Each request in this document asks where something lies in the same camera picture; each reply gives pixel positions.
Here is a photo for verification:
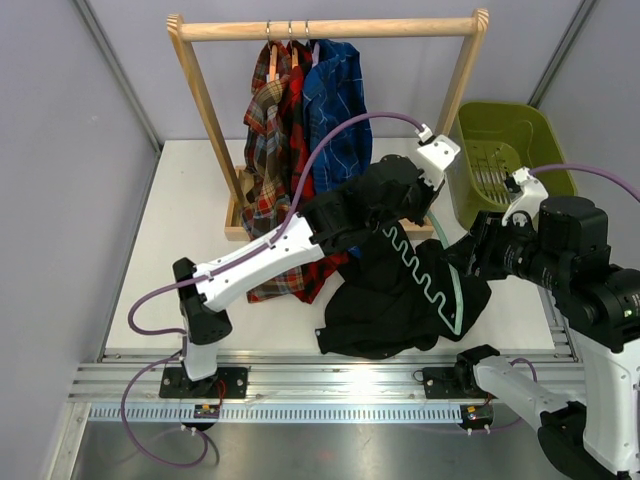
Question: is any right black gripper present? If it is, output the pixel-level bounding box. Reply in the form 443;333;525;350
440;208;569;289

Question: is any mint green hanger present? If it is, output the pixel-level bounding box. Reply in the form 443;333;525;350
382;209;466;336

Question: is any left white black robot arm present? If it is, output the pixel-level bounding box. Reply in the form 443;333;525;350
173;155;448;398

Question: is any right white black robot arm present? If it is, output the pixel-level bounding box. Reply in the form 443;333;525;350
444;196;639;479

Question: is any blue plaid shirt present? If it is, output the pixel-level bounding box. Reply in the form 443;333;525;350
302;39;374;259

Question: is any red black plaid shirt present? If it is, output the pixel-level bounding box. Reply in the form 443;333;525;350
279;40;349;304

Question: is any brown plaid shirt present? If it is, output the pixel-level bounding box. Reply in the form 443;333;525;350
240;39;306;304

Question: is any lilac hanger of blue shirt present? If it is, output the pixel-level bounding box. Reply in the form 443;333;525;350
305;19;320;67

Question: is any wooden hanger of red shirt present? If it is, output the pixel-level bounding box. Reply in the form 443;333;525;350
288;21;300;69

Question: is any wooden hanger of brown shirt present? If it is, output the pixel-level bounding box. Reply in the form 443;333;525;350
265;20;279;82

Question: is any green plastic basket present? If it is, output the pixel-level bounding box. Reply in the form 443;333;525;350
447;101;565;230

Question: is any wooden clothes rack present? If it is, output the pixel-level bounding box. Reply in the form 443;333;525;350
166;8;490;241

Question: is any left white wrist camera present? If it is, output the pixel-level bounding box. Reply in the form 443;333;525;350
413;124;461;190

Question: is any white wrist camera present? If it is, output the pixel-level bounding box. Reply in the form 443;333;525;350
413;124;461;190
501;167;549;226

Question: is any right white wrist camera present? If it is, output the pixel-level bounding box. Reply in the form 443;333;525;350
501;167;549;226

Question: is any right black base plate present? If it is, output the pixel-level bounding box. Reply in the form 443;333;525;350
420;366;498;401

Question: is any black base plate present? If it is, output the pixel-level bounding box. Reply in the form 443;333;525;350
420;366;498;401
159;367;248;400

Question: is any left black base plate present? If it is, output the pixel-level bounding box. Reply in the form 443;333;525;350
159;367;248;400

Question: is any aluminium mounting rail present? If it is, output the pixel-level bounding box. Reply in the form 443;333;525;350
67;349;612;425

